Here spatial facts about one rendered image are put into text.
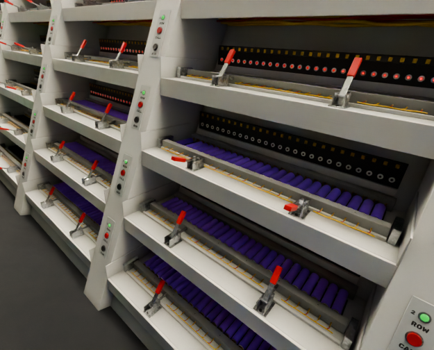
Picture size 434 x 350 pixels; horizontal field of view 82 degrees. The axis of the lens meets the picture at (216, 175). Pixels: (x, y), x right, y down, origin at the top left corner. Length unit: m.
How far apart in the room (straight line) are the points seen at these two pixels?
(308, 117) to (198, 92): 0.27
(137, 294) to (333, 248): 0.55
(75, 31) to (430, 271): 1.38
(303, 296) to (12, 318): 0.74
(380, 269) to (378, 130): 0.21
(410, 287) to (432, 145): 0.20
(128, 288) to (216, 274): 0.32
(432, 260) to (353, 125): 0.22
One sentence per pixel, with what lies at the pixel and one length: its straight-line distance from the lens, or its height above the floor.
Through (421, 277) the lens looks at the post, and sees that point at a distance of 0.46.
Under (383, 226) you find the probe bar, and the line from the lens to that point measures 0.49.
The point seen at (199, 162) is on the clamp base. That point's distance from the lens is 0.60.
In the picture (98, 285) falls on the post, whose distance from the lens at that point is 0.91.
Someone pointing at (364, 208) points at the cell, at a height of 0.57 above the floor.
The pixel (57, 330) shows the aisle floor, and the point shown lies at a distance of 0.88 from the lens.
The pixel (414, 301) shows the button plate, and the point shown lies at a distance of 0.47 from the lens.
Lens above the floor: 0.61
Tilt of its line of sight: 8 degrees down
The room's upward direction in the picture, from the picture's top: 18 degrees clockwise
